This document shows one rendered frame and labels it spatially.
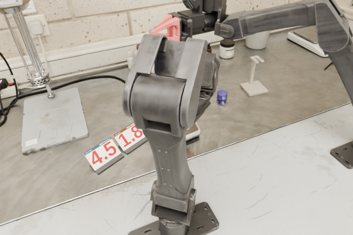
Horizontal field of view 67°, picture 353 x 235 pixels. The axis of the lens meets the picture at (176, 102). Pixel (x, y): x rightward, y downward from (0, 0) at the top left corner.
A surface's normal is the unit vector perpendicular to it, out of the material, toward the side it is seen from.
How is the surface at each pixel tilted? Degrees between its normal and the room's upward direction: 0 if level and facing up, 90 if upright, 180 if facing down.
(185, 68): 28
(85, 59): 90
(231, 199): 0
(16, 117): 0
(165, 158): 97
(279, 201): 0
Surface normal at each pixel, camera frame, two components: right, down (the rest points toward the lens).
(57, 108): -0.03, -0.80
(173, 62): -0.25, 0.00
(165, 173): -0.29, 0.68
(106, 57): 0.39, 0.55
